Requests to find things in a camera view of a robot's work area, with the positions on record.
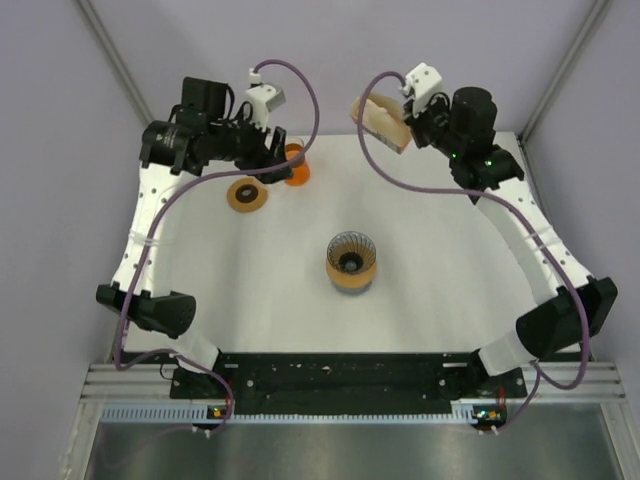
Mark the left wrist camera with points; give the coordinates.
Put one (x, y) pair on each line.
(262, 98)

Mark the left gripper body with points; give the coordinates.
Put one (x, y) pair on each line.
(241, 144)

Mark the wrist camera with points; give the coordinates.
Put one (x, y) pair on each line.
(262, 98)
(421, 84)

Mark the grey ribbed glass dripper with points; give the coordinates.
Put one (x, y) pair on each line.
(351, 252)

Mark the right aluminium corner post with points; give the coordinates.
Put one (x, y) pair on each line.
(588, 27)

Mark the paper coffee filters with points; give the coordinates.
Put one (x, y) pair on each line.
(383, 116)

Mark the orange filter box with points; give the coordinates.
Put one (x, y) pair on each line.
(395, 142)

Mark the aluminium corner post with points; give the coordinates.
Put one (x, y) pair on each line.
(119, 67)
(588, 27)

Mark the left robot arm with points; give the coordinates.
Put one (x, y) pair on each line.
(206, 125)

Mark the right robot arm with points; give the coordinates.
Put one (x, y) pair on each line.
(571, 304)

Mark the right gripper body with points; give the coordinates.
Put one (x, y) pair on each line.
(430, 126)

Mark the orange glass beaker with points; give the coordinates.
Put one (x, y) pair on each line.
(301, 171)

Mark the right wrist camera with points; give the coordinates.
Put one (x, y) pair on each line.
(421, 84)

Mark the slotted cable duct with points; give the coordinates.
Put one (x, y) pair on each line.
(202, 414)

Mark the grey glass server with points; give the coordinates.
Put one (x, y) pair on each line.
(353, 291)

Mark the left aluminium corner post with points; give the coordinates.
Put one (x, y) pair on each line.
(119, 67)

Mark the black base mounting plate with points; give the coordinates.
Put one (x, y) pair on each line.
(345, 383)

